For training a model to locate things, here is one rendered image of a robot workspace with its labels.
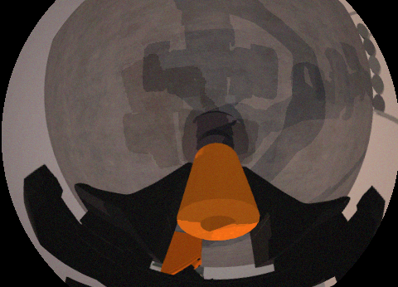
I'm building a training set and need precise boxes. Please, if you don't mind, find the orange tapered knob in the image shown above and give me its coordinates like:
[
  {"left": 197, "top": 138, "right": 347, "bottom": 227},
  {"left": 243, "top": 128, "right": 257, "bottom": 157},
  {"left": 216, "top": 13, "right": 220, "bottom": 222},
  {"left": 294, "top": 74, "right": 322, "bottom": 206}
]
[{"left": 177, "top": 143, "right": 260, "bottom": 241}]

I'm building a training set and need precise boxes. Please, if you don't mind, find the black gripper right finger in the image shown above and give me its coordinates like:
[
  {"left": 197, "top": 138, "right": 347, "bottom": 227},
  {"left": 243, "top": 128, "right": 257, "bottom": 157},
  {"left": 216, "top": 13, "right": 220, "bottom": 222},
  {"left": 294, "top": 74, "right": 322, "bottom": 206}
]
[{"left": 242, "top": 167, "right": 351, "bottom": 268}]

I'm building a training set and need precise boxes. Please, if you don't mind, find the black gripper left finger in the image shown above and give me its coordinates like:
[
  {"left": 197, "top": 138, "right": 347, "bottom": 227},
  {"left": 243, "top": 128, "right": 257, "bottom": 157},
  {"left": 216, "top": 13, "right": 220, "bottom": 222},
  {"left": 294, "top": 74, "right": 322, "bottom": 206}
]
[{"left": 74, "top": 163, "right": 192, "bottom": 264}]

